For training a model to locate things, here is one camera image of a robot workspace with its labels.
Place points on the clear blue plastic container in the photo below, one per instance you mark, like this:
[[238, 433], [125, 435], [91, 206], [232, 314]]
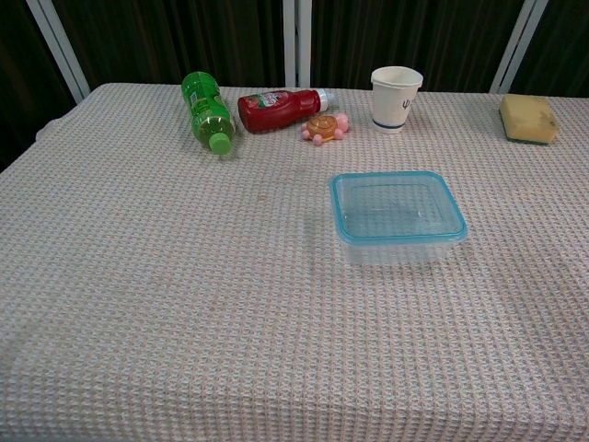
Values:
[[391, 207]]

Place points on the pink orange turtle toy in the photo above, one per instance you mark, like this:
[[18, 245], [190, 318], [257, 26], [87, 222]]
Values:
[[324, 127]]

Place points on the red ketchup squeeze bottle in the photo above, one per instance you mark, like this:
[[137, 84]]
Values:
[[271, 112]]

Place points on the beige waffle tablecloth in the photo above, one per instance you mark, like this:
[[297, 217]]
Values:
[[184, 276]]

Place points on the green plastic drink bottle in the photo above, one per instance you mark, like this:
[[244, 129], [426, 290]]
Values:
[[205, 103]]

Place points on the white paper cup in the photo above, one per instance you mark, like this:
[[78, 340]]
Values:
[[391, 103]]

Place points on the dark pleated curtain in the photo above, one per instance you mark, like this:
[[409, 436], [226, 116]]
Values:
[[184, 37]]

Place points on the yellow green-backed sponge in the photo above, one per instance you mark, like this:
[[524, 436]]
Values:
[[527, 117]]

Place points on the white upright frame post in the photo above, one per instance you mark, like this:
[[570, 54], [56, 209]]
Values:
[[296, 41]]

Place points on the white slanted frame post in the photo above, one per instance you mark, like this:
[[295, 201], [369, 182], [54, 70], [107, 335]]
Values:
[[60, 50], [517, 46]]

